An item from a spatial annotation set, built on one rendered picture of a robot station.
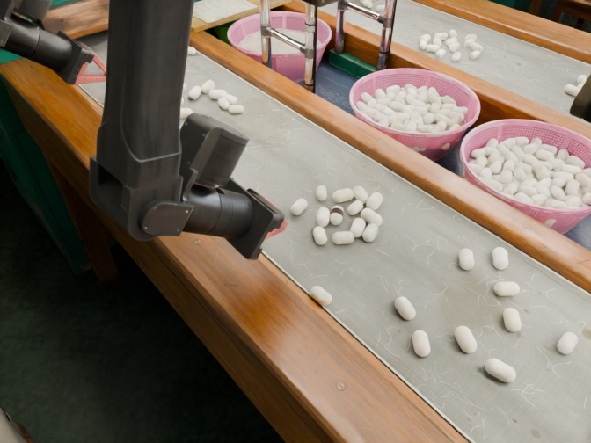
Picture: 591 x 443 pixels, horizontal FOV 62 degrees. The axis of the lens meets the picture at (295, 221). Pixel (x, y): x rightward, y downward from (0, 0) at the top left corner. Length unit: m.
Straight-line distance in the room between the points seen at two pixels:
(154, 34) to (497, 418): 0.53
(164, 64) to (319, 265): 0.41
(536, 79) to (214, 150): 0.94
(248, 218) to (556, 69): 0.97
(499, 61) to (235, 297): 0.94
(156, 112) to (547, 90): 0.99
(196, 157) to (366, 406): 0.33
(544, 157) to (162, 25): 0.79
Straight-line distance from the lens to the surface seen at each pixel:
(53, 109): 1.14
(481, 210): 0.83
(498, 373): 0.66
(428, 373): 0.65
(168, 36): 0.42
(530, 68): 1.36
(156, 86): 0.43
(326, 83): 1.31
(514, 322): 0.71
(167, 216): 0.48
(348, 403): 0.59
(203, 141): 0.50
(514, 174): 0.98
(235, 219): 0.57
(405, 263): 0.75
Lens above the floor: 1.29
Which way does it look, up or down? 44 degrees down
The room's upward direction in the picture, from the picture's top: straight up
